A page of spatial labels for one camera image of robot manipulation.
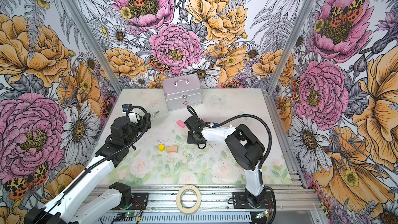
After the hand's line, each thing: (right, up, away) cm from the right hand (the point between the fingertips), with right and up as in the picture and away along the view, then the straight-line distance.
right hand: (193, 144), depth 93 cm
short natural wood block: (-11, -2, -3) cm, 12 cm away
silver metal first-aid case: (-8, +32, +9) cm, 34 cm away
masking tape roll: (-2, -23, -23) cm, 33 cm away
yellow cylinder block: (-18, -1, -3) cm, 18 cm away
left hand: (-24, +16, -13) cm, 32 cm away
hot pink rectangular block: (-9, +11, +11) cm, 18 cm away
